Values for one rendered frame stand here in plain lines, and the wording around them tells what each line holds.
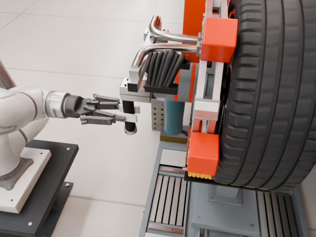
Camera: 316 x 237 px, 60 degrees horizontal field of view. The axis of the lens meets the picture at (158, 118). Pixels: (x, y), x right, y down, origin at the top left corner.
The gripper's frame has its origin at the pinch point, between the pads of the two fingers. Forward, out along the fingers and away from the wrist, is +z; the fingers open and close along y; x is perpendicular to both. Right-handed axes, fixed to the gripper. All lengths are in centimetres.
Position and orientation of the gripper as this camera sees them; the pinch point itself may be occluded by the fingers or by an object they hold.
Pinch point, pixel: (128, 113)
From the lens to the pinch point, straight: 88.9
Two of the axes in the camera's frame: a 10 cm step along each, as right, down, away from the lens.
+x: 0.0, -7.3, -6.9
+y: -1.7, 6.8, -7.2
